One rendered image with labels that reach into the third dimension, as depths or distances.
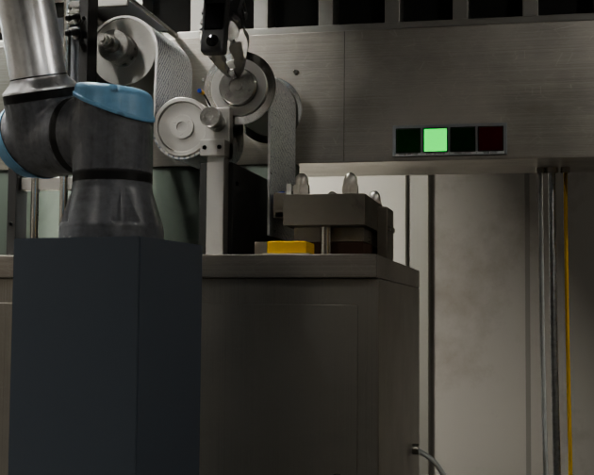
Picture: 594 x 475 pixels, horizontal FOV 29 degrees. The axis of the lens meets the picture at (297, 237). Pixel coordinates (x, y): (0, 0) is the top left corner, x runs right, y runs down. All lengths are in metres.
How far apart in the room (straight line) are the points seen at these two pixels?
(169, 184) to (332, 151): 0.39
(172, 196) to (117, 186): 1.04
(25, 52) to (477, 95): 1.15
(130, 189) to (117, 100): 0.13
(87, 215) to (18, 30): 0.31
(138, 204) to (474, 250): 2.21
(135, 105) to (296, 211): 0.64
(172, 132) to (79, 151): 0.69
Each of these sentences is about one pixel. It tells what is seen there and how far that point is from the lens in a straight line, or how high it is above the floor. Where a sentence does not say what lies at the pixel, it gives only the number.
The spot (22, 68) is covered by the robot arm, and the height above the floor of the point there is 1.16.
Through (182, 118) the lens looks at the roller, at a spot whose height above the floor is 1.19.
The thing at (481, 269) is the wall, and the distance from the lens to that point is 3.73.
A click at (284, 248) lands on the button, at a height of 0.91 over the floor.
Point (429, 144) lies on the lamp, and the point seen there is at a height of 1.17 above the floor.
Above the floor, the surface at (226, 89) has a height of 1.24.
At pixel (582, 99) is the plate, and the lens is 2.58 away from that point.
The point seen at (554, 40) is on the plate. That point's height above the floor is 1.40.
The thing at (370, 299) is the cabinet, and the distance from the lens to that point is 1.96.
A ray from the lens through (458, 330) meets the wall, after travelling 3.74.
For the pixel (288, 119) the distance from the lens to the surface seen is 2.47.
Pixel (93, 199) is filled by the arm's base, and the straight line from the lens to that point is 1.64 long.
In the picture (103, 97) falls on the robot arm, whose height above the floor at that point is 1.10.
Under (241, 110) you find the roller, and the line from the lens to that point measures 2.31.
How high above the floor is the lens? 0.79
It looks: 4 degrees up
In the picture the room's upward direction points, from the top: straight up
